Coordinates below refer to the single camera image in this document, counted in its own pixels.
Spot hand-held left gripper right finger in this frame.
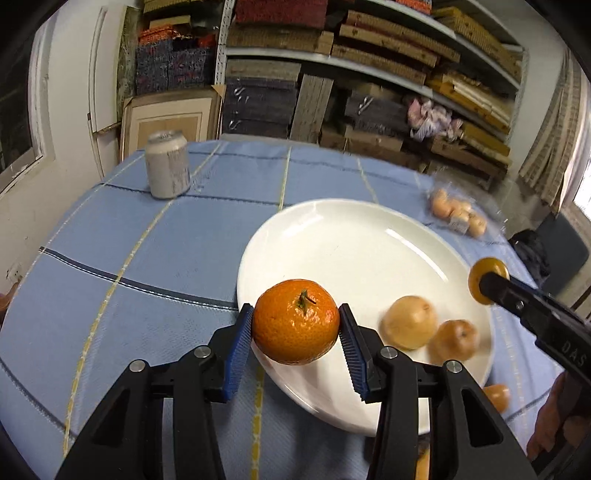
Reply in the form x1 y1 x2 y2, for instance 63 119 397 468
338 303 539 480

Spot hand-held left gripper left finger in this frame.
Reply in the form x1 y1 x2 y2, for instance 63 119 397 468
55 302 256 480

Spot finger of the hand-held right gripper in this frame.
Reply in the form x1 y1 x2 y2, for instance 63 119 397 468
479 271 540 325

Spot small yellow-orange fruit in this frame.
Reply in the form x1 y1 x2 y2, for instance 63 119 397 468
482 384 512 414
468 257 510 305

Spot large mandarin orange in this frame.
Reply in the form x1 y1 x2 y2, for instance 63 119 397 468
252 278 341 366

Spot large yellow round fruit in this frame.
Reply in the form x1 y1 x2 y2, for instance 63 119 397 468
381 295 438 350

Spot white plate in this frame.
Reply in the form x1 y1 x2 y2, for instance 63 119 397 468
236 198 496 438

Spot person's right hand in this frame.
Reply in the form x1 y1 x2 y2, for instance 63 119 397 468
526 371 576 460

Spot black jacket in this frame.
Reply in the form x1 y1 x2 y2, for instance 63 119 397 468
508 230 552 287

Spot black chair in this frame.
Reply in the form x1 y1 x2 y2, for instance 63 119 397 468
536 215 591 296

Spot clear plastic clamshell box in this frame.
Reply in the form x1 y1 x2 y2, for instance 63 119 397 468
425 173 511 243

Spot group of small oranges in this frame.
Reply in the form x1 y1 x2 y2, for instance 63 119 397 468
430 188 488 238

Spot bright window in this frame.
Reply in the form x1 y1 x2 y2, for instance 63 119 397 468
570 157 591 232

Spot blue plaid tablecloth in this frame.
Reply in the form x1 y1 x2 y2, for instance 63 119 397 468
0 138 578 480

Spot beige patterned curtain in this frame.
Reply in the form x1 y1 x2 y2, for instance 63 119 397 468
517 51 587 213

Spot pink plastic bag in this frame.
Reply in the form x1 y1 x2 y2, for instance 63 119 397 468
406 97 465 141

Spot silver drink can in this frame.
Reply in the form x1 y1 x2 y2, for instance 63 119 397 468
144 130 191 199

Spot stack of yellow boxes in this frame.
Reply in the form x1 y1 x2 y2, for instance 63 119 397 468
427 71 513 139

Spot short stack of dark boxes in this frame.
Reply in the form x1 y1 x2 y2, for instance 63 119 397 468
344 90 409 134

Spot brown object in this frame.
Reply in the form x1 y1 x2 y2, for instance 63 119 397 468
0 281 19 324

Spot open cardboard box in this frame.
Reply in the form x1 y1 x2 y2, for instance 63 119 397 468
119 84 227 162

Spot stack of dark grey boxes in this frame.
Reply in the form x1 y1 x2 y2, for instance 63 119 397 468
221 76 301 139

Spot grey upright board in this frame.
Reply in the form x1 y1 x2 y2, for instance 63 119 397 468
288 74 334 144

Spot white metal shelving unit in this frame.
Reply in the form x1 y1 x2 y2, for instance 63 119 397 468
217 0 529 185

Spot stack of brown flat boxes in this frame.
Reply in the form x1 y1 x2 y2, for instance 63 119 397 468
332 9 462 86

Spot blue patterned boxes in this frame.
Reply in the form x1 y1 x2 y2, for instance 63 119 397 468
135 44 218 95

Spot white leaning panel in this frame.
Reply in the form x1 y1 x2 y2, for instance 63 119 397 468
88 7 122 181

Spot orange patterned box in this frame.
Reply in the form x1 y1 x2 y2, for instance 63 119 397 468
139 28 175 45

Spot red patterned boxes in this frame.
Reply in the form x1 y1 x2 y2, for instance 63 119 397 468
235 0 329 28

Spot dark window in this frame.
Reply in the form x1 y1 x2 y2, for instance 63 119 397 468
0 28 51 190

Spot tan boxes pile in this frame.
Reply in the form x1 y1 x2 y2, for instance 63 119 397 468
143 0 222 28

